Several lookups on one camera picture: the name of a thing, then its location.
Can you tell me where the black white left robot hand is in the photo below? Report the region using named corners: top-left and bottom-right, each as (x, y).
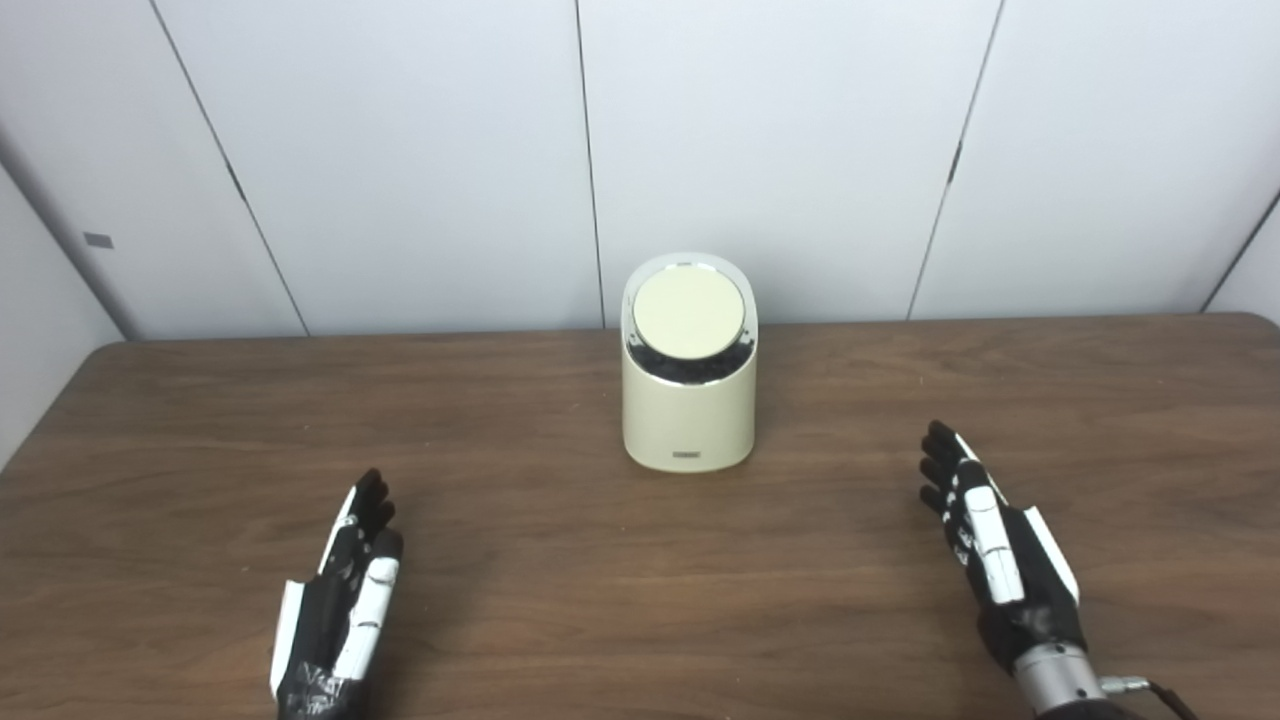
top-left (270, 468), bottom-right (405, 720)

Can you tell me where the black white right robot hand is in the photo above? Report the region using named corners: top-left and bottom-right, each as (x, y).
top-left (918, 420), bottom-right (1088, 676)

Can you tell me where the cream-colored cylindrical bin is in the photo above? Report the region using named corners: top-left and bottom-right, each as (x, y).
top-left (621, 252), bottom-right (759, 473)

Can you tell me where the round cream bin lid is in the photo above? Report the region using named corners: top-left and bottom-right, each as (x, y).
top-left (632, 265), bottom-right (747, 359)

